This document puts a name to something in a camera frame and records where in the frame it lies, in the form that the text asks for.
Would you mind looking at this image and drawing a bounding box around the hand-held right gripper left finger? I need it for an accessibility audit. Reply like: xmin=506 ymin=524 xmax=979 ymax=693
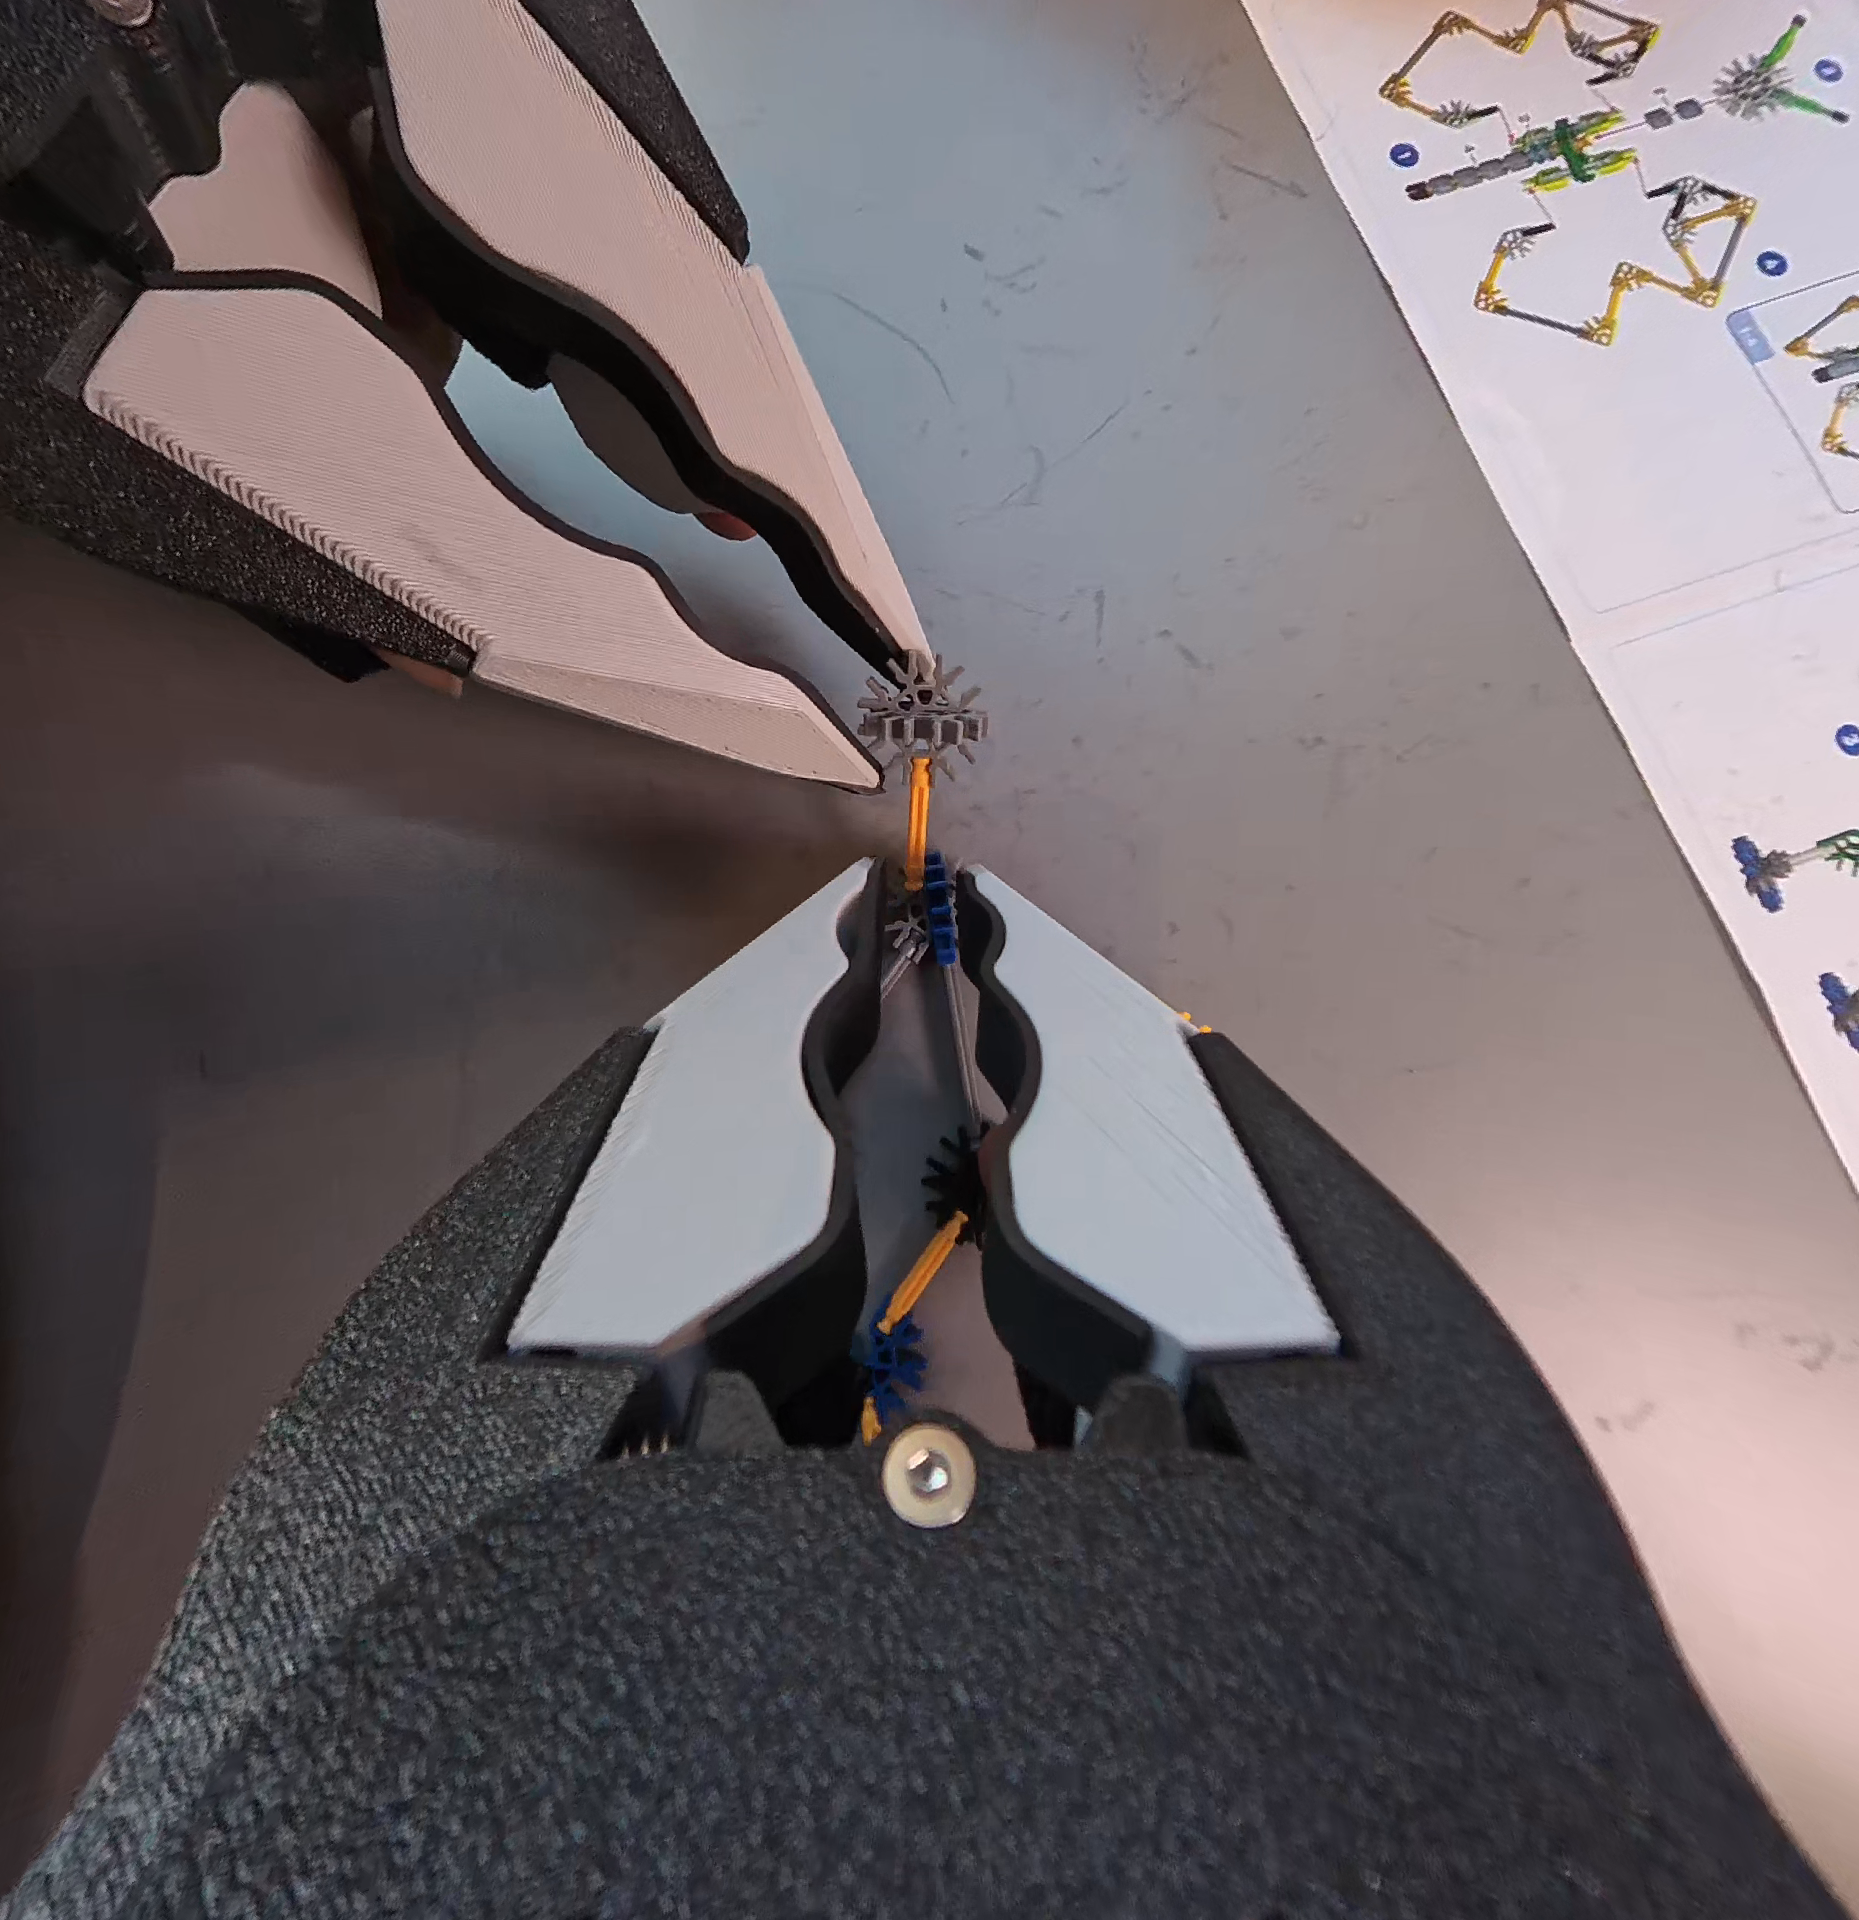
xmin=503 ymin=856 xmax=886 ymax=1442

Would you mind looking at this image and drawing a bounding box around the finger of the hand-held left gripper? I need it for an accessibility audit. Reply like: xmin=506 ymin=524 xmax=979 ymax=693
xmin=83 ymin=272 xmax=886 ymax=792
xmin=366 ymin=0 xmax=934 ymax=680

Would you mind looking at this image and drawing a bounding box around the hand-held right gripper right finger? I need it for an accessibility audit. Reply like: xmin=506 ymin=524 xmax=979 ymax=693
xmin=951 ymin=865 xmax=1343 ymax=1442

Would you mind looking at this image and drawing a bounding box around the multicolour rod and connector assembly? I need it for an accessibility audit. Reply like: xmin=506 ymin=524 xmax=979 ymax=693
xmin=854 ymin=848 xmax=1218 ymax=1442

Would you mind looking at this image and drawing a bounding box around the grey connector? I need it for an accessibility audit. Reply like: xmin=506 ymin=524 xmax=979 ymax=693
xmin=858 ymin=651 xmax=993 ymax=887

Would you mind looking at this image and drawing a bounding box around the white toy instruction sheet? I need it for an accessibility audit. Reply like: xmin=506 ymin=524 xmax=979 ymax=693
xmin=1237 ymin=0 xmax=1859 ymax=1255

